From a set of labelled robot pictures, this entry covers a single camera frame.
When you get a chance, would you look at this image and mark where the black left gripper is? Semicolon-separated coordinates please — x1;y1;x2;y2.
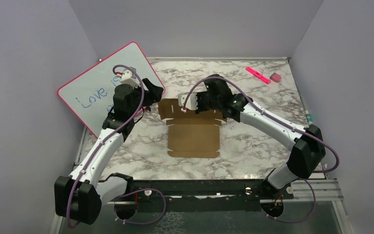
129;78;164;117

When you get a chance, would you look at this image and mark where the brown cardboard box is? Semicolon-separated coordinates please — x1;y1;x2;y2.
158;98;227;158

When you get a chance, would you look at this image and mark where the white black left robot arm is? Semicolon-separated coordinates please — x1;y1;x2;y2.
54;78;164;224

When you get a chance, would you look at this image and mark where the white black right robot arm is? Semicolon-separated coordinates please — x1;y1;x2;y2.
182;74;326;198

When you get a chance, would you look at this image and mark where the pink highlighter marker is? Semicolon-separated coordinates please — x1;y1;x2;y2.
246;67;271;84

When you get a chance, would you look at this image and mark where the pink eraser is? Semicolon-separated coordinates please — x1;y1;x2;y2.
270;72;281;83

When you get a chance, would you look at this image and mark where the pink framed whiteboard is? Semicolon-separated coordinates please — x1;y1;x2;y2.
57;41;164;136

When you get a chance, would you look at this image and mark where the green white marker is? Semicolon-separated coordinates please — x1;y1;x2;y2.
305;110;313;125

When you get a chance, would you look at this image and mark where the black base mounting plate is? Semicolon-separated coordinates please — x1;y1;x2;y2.
96;173;293;213

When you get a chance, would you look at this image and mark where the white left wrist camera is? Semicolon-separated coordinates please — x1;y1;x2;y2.
120;67;140;88

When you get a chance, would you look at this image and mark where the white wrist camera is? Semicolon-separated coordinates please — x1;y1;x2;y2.
120;67;140;88
178;93;198;113

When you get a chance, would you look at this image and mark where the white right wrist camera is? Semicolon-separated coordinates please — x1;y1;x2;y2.
178;93;198;113

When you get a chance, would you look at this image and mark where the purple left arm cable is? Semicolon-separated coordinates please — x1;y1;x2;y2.
65;65;167;229

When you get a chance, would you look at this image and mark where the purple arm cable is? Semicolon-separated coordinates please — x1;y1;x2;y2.
180;76;340;224
65;65;167;229

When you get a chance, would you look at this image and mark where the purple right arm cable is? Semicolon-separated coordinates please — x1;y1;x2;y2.
180;76;340;224

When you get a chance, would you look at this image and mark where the aluminium frame rail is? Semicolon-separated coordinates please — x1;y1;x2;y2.
49;138;355;234

